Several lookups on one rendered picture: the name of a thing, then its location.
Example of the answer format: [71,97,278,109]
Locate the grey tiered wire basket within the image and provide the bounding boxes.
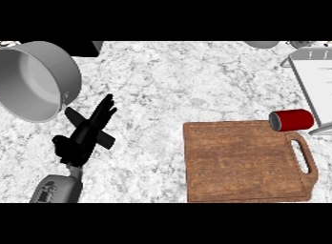
[281,46,332,136]

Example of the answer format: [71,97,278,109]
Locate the brown wooden cutting board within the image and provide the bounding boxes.
[182,119,319,203]

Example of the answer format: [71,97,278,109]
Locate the grey pot with black handle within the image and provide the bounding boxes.
[0,40,117,151]

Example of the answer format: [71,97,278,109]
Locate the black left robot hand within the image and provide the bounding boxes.
[52,92,118,169]

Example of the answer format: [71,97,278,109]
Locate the red can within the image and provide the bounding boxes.
[267,109,318,132]

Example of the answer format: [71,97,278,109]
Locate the small grey cup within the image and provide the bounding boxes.
[286,40,318,50]

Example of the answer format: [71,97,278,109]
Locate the dark grey appliance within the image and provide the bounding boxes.
[72,40,106,58]

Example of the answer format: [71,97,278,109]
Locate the grey bowl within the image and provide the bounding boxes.
[242,40,282,50]

